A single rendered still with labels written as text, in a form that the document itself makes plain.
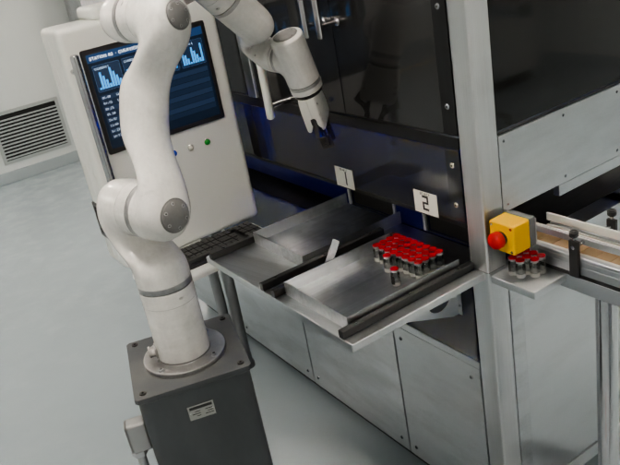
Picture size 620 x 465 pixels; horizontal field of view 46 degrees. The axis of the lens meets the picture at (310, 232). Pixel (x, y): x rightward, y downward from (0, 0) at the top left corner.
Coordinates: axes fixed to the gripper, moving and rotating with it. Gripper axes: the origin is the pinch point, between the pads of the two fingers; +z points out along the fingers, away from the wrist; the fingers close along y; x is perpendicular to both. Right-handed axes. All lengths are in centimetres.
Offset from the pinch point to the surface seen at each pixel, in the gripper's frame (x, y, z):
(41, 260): -258, -139, 140
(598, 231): 63, 30, 20
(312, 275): -5.5, 34.1, 16.7
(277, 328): -58, -22, 99
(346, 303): 5.0, 45.7, 15.9
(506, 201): 44, 26, 10
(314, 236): -11.9, 9.1, 26.2
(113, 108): -63, -13, -17
